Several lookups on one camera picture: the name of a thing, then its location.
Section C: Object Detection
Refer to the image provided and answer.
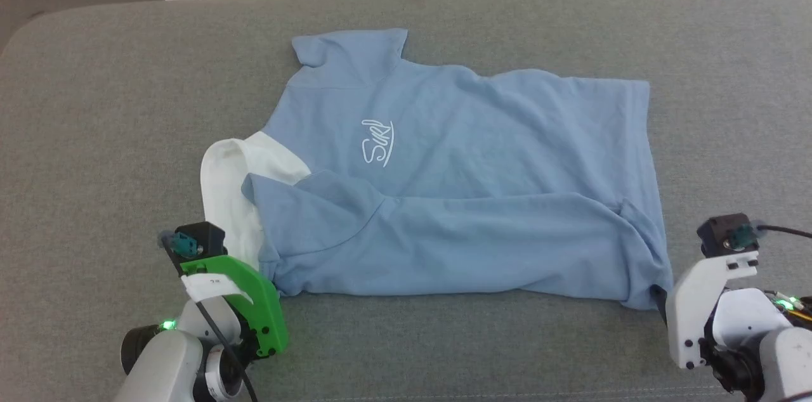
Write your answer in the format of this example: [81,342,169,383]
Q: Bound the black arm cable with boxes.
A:
[754,223,812,242]
[160,234,259,402]

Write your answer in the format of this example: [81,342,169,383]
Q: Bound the light blue polo shirt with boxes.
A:
[200,28,674,312]

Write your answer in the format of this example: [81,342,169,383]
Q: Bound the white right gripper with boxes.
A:
[666,250,761,370]

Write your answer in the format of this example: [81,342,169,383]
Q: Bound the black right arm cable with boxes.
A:
[754,223,812,242]

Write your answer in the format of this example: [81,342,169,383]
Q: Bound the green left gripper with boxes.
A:
[180,254,290,359]

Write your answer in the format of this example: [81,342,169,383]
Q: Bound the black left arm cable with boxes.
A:
[160,234,259,402]

